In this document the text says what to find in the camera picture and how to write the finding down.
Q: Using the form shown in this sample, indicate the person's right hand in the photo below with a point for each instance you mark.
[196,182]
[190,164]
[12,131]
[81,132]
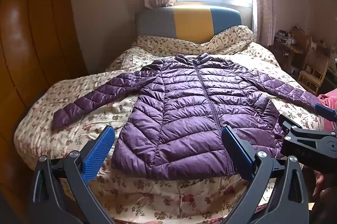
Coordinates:
[319,184]

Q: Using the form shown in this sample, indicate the wooden chair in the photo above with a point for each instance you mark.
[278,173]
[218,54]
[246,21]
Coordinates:
[314,68]

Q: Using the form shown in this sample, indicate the pink cloth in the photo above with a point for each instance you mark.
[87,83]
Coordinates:
[328,104]

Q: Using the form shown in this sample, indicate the cluttered wooden desk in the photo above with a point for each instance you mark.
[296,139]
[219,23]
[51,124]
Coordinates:
[291,47]

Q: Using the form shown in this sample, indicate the purple puffer jacket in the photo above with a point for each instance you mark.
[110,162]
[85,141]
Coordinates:
[184,108]

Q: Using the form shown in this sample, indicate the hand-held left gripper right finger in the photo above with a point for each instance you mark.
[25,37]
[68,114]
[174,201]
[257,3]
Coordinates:
[238,154]

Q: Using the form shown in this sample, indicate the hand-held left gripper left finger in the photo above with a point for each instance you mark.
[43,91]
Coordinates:
[100,153]

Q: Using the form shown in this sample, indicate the brown wooden wardrobe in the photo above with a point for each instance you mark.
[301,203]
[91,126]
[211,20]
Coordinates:
[34,37]

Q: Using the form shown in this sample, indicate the floral pillow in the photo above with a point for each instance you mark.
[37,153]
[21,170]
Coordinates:
[168,46]

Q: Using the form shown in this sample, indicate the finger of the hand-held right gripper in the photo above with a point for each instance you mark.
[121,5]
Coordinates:
[324,110]
[288,122]

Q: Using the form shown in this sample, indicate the grey yellow blue headboard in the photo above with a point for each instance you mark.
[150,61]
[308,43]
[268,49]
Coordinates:
[193,22]

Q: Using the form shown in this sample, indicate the cream rose-print quilt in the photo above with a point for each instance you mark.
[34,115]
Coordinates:
[147,195]

